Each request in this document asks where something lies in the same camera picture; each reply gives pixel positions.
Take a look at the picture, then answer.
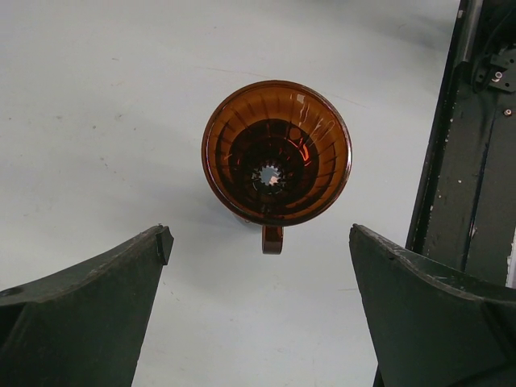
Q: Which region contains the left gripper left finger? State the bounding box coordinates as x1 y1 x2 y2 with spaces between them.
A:
1 225 174 386

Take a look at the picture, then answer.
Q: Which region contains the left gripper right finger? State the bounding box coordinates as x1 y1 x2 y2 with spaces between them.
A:
349 224 515 386

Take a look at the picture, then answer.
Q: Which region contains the amber plastic coffee dripper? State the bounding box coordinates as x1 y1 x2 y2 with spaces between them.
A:
201 80 352 255

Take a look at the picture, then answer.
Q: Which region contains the black mounting base plate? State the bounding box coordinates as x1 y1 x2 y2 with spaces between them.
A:
406 1 515 288

